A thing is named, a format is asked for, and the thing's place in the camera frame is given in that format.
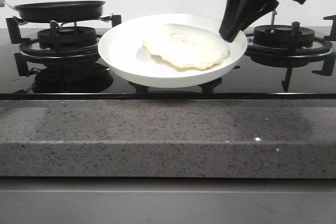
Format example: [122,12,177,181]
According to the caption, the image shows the wire pan support ring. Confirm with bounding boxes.
[12,13,114,29]

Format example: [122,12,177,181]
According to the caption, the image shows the white plate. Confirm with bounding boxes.
[98,14,247,88]

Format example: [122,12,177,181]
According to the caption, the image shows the black gas burner with grate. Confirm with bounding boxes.
[5,14,122,65]

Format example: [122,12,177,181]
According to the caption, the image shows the black glass cooktop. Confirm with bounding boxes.
[1,27,335,100]

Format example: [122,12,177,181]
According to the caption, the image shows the fried egg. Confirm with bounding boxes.
[142,24,229,70]

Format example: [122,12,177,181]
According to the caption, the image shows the grey cabinet front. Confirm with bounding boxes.
[1,178,335,223]

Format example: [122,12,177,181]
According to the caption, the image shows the black frying pan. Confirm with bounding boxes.
[13,0,105,23]

